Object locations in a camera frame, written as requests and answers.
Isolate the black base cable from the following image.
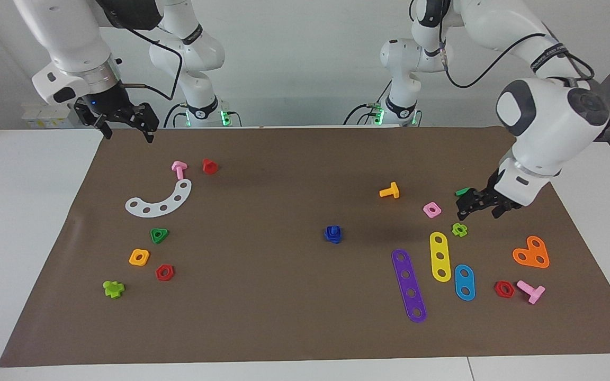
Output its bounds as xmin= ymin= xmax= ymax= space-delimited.
xmin=164 ymin=102 xmax=186 ymax=129
xmin=343 ymin=103 xmax=385 ymax=126

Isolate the purple four-hole plate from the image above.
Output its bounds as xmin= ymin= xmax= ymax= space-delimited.
xmin=391 ymin=249 xmax=427 ymax=323

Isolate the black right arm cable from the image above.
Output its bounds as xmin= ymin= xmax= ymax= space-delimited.
xmin=122 ymin=26 xmax=184 ymax=101

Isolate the yellow three-hole plate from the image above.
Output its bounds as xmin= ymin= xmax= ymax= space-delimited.
xmin=429 ymin=231 xmax=452 ymax=283

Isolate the black left base cable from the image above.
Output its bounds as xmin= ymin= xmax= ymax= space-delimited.
xmin=343 ymin=103 xmax=385 ymax=126

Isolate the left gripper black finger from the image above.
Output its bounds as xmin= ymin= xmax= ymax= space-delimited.
xmin=456 ymin=189 xmax=488 ymax=221
xmin=490 ymin=204 xmax=523 ymax=219

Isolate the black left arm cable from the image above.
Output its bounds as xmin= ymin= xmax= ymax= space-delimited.
xmin=441 ymin=33 xmax=596 ymax=89

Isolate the white curved five-hole plate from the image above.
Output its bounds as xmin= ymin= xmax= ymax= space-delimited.
xmin=125 ymin=179 xmax=193 ymax=218

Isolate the black right base cable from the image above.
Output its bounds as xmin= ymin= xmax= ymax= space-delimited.
xmin=164 ymin=102 xmax=186 ymax=129

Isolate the blue two-hole plate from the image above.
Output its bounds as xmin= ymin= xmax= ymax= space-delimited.
xmin=454 ymin=264 xmax=476 ymax=302

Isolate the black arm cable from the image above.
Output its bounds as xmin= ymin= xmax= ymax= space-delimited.
xmin=441 ymin=33 xmax=596 ymax=89
xmin=122 ymin=26 xmax=184 ymax=101

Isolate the orange heart-shaped plate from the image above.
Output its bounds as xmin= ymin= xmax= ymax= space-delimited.
xmin=512 ymin=235 xmax=550 ymax=269

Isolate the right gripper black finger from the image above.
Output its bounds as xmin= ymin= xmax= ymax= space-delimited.
xmin=125 ymin=103 xmax=160 ymax=143
xmin=74 ymin=101 xmax=112 ymax=141

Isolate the brown table mat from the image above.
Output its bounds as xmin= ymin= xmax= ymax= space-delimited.
xmin=0 ymin=126 xmax=610 ymax=368

